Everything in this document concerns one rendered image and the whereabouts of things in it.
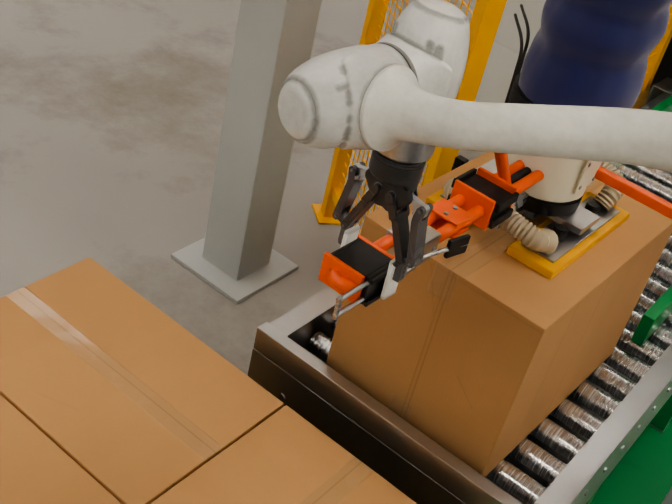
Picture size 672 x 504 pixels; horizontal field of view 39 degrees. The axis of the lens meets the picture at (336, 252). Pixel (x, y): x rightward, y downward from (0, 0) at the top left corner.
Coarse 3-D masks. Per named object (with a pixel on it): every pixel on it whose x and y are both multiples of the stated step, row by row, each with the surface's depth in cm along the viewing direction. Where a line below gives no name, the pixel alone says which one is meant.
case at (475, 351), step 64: (640, 256) 191; (384, 320) 184; (448, 320) 174; (512, 320) 164; (576, 320) 176; (384, 384) 191; (448, 384) 179; (512, 384) 169; (576, 384) 210; (448, 448) 185; (512, 448) 192
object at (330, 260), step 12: (360, 240) 144; (336, 252) 140; (348, 252) 141; (360, 252) 141; (372, 252) 142; (384, 252) 143; (324, 264) 140; (336, 264) 139; (348, 264) 138; (360, 264) 139; (372, 264) 139; (384, 264) 140; (324, 276) 141; (348, 276) 138; (360, 276) 137
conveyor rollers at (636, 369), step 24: (624, 168) 306; (648, 168) 310; (648, 288) 254; (624, 336) 233; (624, 360) 225; (648, 360) 231; (600, 384) 220; (624, 384) 217; (576, 408) 207; (600, 408) 212; (552, 432) 200; (528, 456) 194; (552, 456) 194; (504, 480) 188; (528, 480) 187; (552, 480) 192
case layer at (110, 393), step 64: (0, 320) 194; (64, 320) 198; (128, 320) 202; (0, 384) 180; (64, 384) 184; (128, 384) 187; (192, 384) 190; (256, 384) 194; (0, 448) 168; (64, 448) 172; (128, 448) 174; (192, 448) 177; (256, 448) 180; (320, 448) 184
